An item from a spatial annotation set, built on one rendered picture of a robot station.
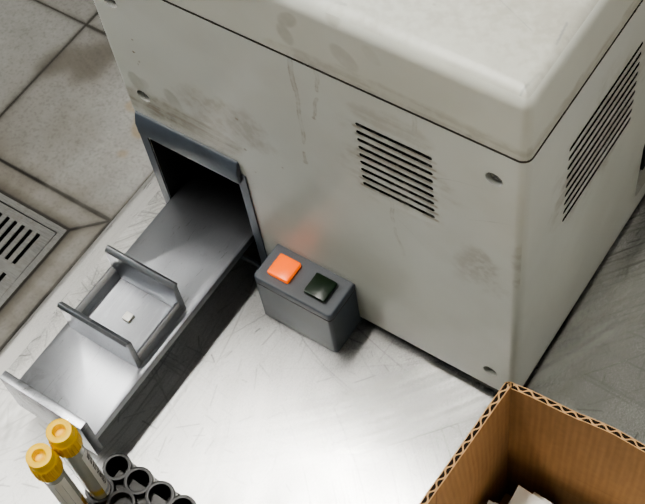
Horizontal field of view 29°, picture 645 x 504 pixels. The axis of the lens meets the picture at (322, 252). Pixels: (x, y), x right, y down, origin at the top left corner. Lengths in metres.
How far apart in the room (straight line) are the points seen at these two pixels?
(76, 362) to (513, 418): 0.29
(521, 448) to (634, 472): 0.07
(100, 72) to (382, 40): 1.63
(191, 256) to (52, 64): 1.42
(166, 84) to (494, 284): 0.22
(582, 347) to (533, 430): 0.16
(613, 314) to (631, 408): 0.07
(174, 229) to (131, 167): 1.21
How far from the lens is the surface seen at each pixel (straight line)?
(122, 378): 0.79
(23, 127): 2.15
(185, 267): 0.82
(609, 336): 0.82
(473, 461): 0.65
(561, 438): 0.66
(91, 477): 0.75
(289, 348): 0.82
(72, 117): 2.14
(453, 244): 0.67
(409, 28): 0.57
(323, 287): 0.78
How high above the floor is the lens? 1.60
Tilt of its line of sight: 58 degrees down
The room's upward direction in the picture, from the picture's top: 11 degrees counter-clockwise
